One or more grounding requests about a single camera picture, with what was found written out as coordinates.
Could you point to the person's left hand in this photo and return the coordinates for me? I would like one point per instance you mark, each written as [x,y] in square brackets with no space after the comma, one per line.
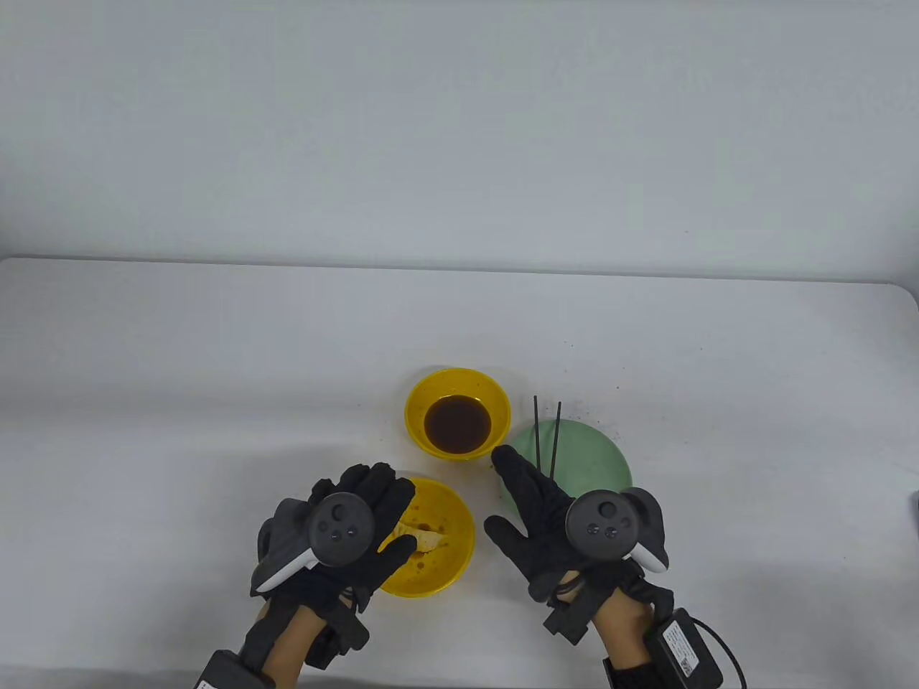
[391,502]

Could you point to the person's right hand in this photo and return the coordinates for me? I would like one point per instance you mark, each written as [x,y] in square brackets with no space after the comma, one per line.
[535,509]

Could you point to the pale fried dumpling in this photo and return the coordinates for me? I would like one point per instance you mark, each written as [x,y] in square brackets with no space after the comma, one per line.
[425,538]

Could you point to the dark brown soy sauce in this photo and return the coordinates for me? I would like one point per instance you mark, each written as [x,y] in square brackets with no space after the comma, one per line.
[457,425]

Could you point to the small yellow sauce bowl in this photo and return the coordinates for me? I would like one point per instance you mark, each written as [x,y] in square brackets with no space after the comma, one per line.
[459,378]

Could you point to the person's left forearm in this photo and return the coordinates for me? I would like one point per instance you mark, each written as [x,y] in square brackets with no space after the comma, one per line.
[287,639]

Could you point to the dark grey left controller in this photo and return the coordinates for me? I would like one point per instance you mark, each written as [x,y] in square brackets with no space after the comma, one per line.
[337,531]

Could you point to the dark grey controller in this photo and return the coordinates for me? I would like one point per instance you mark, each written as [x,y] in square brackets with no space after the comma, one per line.
[603,524]
[337,531]

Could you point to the dark grey right controller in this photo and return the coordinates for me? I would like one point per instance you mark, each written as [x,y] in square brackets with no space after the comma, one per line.
[603,524]

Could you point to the large yellow speckled bowl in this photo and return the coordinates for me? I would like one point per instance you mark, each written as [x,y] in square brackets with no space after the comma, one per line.
[451,549]

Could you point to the green plate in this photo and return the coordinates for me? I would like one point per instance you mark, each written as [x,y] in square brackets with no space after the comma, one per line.
[592,456]

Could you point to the black right glove sensor module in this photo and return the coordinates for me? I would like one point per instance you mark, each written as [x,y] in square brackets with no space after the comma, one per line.
[567,619]

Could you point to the black glove sensor module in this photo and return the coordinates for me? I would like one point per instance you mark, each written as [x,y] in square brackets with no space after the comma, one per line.
[337,639]
[567,619]

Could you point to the black left glove sensor module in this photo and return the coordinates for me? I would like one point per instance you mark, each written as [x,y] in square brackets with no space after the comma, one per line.
[337,639]

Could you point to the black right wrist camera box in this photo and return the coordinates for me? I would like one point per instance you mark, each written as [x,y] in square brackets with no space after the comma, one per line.
[682,646]

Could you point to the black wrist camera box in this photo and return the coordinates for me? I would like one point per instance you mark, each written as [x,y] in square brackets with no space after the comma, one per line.
[682,646]
[230,671]

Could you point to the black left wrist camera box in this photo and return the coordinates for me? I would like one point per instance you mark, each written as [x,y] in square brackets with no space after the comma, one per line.
[230,671]

